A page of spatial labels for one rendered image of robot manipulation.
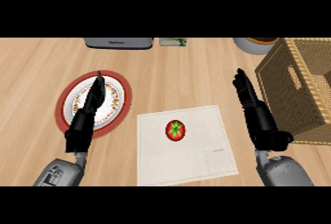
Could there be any wicker basket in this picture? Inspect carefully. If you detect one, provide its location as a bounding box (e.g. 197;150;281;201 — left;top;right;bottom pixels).
253;38;331;146

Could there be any grey appliance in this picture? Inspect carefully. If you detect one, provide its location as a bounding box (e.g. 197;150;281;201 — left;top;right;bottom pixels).
83;38;155;51

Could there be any white floral plate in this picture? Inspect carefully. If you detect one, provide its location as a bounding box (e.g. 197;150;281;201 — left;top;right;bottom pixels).
62;75;127;131

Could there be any red tomato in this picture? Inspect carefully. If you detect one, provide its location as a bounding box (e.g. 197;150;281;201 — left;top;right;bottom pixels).
164;119;188;143

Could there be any red round placemat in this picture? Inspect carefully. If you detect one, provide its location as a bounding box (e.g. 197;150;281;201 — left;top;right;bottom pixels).
55;69;133;139

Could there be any white placemat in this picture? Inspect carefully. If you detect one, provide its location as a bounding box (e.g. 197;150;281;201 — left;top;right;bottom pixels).
136;104;241;187

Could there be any grey pot with brown rim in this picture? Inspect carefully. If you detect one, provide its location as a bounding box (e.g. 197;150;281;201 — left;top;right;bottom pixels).
232;38;281;56

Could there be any small green white box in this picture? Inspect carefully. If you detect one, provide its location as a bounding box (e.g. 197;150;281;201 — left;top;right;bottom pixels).
158;38;189;47

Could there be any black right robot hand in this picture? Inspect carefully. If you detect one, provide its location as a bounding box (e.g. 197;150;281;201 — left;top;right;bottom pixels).
232;68;296;152

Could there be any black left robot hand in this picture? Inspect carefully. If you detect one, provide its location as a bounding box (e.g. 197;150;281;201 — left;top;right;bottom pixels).
64;70;108;154

